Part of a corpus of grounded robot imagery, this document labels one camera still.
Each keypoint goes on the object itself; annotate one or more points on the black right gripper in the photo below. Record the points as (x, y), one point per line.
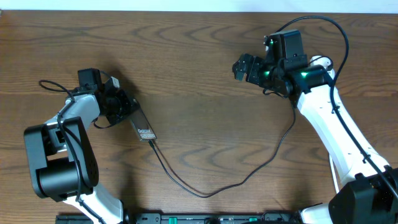
(256, 63)

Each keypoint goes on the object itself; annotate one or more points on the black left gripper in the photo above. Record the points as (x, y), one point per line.
(129, 104)

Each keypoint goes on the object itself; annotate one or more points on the smartphone with Galaxy screen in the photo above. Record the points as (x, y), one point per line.
(142, 126)

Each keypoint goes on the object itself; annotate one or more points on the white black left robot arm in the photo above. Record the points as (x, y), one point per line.
(61, 160)

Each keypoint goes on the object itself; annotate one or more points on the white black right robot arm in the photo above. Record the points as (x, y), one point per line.
(363, 173)

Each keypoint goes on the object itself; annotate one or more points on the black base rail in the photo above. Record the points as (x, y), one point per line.
(159, 218)

